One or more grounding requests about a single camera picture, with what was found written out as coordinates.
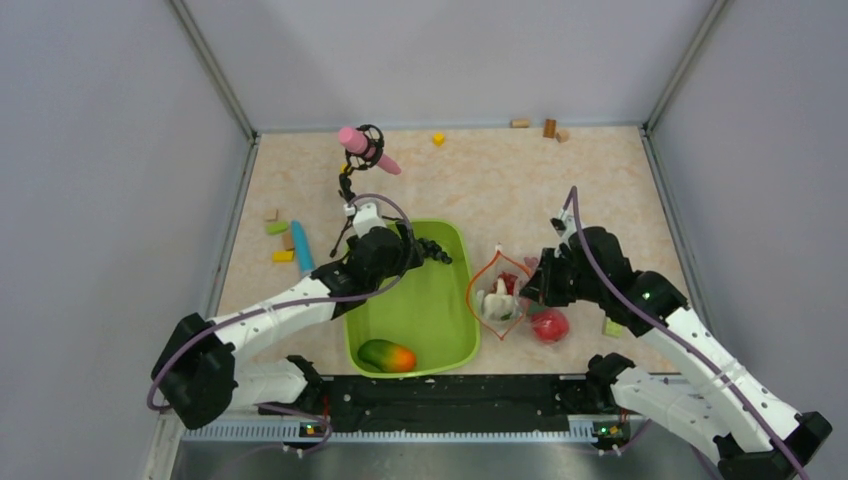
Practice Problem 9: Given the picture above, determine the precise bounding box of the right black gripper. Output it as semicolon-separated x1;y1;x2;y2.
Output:
519;247;605;306

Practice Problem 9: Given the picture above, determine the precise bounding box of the red tomato with stem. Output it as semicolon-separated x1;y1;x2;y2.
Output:
530;308;571;344

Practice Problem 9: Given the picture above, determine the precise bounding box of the white garlic bulb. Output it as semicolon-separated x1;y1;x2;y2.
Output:
481;278;515;321

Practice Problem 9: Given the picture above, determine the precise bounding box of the clear zip top bag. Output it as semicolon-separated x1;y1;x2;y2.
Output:
465;244;555;345

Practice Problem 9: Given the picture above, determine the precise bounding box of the green plastic tray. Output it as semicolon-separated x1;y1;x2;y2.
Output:
345;219;481;379

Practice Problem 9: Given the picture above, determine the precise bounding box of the black grape bunch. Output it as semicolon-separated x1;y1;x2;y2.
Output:
418;238;453;265

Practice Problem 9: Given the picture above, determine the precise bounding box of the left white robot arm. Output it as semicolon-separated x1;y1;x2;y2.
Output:
149;222;423;430

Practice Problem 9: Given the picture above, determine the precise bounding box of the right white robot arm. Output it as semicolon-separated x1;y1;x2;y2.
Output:
520;208;833;479

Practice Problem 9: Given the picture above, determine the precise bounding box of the light green lego brick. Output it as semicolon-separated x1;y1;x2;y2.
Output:
602;318;624;338

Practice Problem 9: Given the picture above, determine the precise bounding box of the tan wooden block left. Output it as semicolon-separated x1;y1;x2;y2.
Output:
281;230;295;251

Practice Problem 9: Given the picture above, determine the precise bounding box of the tan wooden block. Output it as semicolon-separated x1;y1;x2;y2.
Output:
281;230;295;251
554;129;570;144

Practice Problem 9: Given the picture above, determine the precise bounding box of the green orange mango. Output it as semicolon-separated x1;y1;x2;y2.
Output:
357;339;417;373

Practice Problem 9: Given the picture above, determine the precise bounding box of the yellow rectangular block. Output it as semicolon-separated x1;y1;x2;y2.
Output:
271;250;295;263

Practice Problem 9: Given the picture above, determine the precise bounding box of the green cylinder block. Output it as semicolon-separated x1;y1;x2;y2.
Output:
265;221;289;236

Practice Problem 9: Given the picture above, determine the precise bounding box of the pink toy microphone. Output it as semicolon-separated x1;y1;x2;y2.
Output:
337;124;402;175

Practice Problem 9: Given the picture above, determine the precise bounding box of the brown wooden block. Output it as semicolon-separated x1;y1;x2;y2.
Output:
542;118;557;139

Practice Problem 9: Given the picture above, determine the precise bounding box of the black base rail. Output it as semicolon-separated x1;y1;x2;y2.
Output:
292;374;619;433

